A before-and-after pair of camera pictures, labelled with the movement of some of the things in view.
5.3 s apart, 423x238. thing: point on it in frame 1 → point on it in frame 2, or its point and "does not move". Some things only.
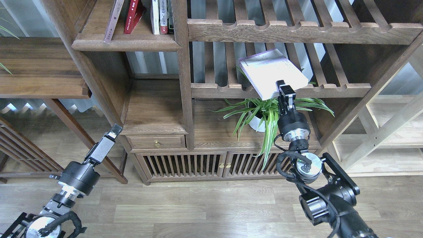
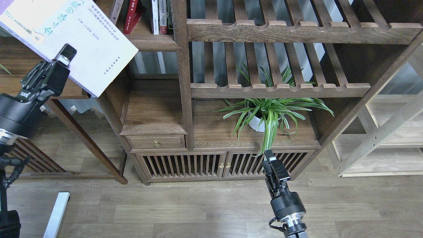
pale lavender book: (264, 69) → (103, 50)
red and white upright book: (164, 16) does not move
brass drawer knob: (156, 143) does not move
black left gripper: (100, 150) → (41, 82)
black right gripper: (286, 98) → (277, 176)
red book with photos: (136, 11) does not move
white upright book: (155, 8) does not move
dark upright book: (170, 21) does not move
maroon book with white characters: (115, 12) does not move
